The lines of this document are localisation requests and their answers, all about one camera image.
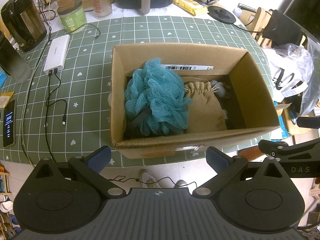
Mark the tan drawstring pouch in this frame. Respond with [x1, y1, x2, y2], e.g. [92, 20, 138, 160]
[185, 81, 227, 133]

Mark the brown cardboard box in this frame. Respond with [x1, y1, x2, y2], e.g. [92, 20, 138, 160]
[110, 43, 279, 159]

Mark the teal mesh bath sponge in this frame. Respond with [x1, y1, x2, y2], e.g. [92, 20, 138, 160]
[125, 59, 193, 138]

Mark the white plastic bag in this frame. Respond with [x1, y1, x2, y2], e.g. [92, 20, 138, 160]
[263, 40, 319, 115]

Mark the black smartphone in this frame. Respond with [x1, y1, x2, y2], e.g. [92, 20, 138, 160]
[3, 100, 16, 148]

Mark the white power bank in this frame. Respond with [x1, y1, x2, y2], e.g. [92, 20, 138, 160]
[43, 34, 70, 74]

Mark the dark cylindrical container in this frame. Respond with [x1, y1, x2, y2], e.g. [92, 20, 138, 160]
[0, 32, 31, 83]

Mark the black bag on chair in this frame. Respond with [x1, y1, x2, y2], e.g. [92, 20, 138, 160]
[263, 10, 303, 48]

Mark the green label jar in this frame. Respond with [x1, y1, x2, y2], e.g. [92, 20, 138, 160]
[57, 0, 87, 34]

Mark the wooden chair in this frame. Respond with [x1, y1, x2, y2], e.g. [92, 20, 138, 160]
[246, 8, 308, 48]

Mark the black kettle base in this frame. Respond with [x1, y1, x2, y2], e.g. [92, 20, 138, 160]
[207, 5, 236, 24]

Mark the black electric kettle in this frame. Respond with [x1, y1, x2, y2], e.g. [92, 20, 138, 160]
[1, 0, 47, 52]

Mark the black usb cable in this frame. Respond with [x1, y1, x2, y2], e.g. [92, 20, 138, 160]
[44, 68, 69, 160]

